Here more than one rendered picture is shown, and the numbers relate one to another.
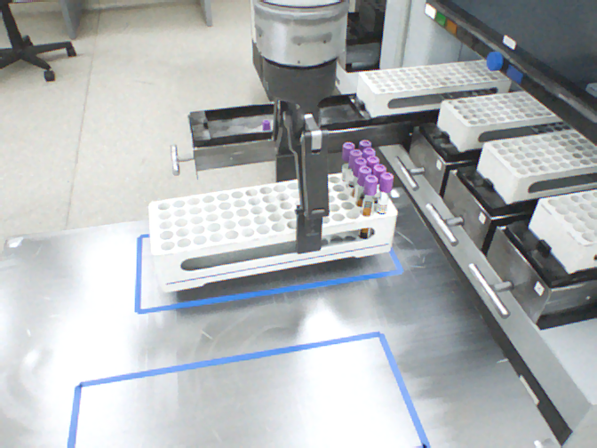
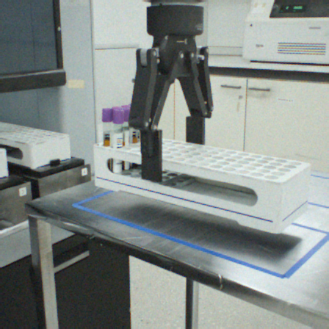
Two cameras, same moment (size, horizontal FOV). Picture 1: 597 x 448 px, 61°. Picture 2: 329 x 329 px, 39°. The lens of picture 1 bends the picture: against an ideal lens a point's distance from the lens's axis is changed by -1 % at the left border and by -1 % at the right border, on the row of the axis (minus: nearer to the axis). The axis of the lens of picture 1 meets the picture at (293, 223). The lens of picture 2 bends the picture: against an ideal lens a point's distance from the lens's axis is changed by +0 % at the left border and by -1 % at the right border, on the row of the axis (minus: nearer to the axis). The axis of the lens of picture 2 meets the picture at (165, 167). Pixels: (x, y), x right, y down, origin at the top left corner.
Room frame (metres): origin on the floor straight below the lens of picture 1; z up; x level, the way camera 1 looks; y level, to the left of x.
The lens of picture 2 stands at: (0.91, 0.47, 1.07)
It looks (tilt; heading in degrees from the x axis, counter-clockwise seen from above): 16 degrees down; 230
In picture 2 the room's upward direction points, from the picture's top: straight up
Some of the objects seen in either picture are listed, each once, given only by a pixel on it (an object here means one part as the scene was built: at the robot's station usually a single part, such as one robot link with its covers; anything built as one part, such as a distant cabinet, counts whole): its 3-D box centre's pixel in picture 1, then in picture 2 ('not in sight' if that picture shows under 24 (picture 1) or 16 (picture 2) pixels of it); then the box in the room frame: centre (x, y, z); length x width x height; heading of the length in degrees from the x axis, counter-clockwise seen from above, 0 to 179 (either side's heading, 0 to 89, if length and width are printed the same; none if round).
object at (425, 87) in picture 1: (432, 90); not in sight; (0.97, -0.29, 0.83); 0.30 x 0.10 x 0.06; 104
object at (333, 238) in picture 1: (272, 227); (193, 175); (0.49, 0.03, 0.88); 0.30 x 0.10 x 0.06; 104
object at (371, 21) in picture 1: (370, 16); not in sight; (1.36, -0.20, 0.85); 0.12 x 0.02 x 0.06; 14
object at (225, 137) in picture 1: (347, 123); not in sight; (0.93, -0.11, 0.78); 0.73 x 0.14 x 0.09; 104
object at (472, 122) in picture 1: (521, 119); not in sight; (0.85, -0.43, 0.83); 0.30 x 0.10 x 0.06; 104
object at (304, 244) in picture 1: (308, 228); (194, 139); (0.44, -0.02, 0.91); 0.03 x 0.01 x 0.07; 104
